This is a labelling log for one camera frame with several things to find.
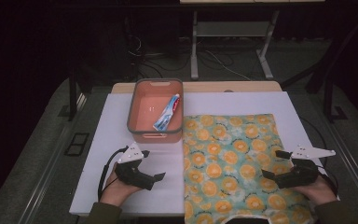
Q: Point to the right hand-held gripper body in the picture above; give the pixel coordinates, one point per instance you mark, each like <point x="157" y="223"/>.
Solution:
<point x="301" y="174"/>

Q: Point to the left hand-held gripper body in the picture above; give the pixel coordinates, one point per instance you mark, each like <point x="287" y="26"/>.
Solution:
<point x="130" y="155"/>

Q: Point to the orange slice print cloth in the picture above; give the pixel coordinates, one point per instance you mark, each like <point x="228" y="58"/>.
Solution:
<point x="230" y="155"/>

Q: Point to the person's right hand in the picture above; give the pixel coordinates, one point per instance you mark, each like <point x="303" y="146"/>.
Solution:
<point x="318" y="191"/>

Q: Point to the person's left hand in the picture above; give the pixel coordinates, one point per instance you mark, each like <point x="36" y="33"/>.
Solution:
<point x="115" y="190"/>

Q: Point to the toothpaste tube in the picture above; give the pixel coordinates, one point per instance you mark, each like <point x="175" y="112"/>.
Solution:
<point x="167" y="113"/>

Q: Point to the pink bin with grey rim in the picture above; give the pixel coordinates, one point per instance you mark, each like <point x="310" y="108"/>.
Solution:
<point x="146" y="105"/>

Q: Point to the white board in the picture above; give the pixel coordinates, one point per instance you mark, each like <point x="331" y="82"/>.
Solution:
<point x="230" y="102"/>

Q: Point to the black metal stand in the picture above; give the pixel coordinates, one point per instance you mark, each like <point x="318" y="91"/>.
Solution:
<point x="328" y="93"/>
<point x="72" y="99"/>

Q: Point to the aluminium floor rail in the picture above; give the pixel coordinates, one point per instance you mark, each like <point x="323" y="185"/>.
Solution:
<point x="48" y="174"/>
<point x="354" y="168"/>

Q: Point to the black rectangular floor frame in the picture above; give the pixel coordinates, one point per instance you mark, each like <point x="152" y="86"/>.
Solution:
<point x="76" y="144"/>

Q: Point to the grey metal desk frame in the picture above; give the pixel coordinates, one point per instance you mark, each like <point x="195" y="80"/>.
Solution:
<point x="194" y="62"/>

